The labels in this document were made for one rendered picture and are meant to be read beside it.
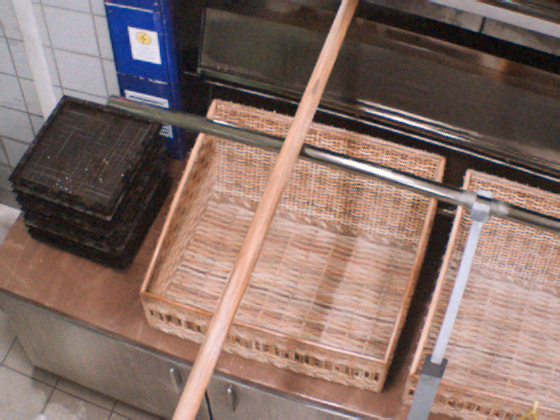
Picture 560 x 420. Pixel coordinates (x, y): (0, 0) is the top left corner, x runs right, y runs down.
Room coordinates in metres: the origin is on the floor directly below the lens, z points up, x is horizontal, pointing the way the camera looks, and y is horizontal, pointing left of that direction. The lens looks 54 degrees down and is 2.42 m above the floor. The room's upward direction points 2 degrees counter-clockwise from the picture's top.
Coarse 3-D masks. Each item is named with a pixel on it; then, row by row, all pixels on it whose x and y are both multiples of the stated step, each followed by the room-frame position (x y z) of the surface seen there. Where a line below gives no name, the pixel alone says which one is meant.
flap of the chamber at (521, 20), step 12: (432, 0) 1.18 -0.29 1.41; (444, 0) 1.18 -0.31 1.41; (456, 0) 1.17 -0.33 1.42; (468, 0) 1.16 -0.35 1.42; (528, 0) 1.18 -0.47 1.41; (540, 0) 1.19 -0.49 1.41; (552, 0) 1.19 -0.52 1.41; (480, 12) 1.15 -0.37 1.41; (492, 12) 1.14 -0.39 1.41; (504, 12) 1.14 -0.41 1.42; (516, 24) 1.12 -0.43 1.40; (528, 24) 1.12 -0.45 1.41; (540, 24) 1.11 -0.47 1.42; (552, 24) 1.10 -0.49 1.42
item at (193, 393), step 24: (336, 24) 1.33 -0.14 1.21; (336, 48) 1.27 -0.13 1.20; (312, 72) 1.21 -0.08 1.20; (312, 96) 1.14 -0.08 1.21; (288, 144) 1.03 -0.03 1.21; (288, 168) 0.98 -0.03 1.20; (264, 192) 0.93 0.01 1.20; (264, 216) 0.88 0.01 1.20; (240, 264) 0.79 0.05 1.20; (240, 288) 0.75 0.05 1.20; (216, 312) 0.71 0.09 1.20; (216, 336) 0.67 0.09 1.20; (216, 360) 0.63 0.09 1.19; (192, 384) 0.59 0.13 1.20; (192, 408) 0.55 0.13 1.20
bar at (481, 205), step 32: (192, 128) 1.11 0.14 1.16; (224, 128) 1.10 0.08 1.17; (320, 160) 1.02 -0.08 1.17; (352, 160) 1.01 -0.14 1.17; (416, 192) 0.95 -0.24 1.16; (448, 192) 0.94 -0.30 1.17; (480, 192) 0.94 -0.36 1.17; (480, 224) 0.90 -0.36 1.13; (544, 224) 0.87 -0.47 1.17; (448, 320) 0.78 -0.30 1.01; (416, 416) 0.70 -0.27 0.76
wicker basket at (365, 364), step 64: (256, 128) 1.42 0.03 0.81; (320, 128) 1.37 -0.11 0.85; (192, 192) 1.31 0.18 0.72; (256, 192) 1.37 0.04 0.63; (320, 192) 1.33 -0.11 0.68; (384, 192) 1.29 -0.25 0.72; (192, 256) 1.22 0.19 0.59; (320, 256) 1.21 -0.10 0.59; (384, 256) 1.20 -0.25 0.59; (192, 320) 1.00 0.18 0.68; (256, 320) 1.04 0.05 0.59; (320, 320) 1.04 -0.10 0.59; (384, 320) 1.03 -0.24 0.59
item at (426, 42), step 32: (224, 0) 1.50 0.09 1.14; (256, 0) 1.47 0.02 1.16; (288, 0) 1.45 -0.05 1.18; (320, 0) 1.44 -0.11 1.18; (384, 32) 1.36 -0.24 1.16; (416, 32) 1.34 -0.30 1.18; (448, 32) 1.34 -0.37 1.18; (480, 64) 1.28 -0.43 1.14; (512, 64) 1.26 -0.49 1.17; (544, 64) 1.25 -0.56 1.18
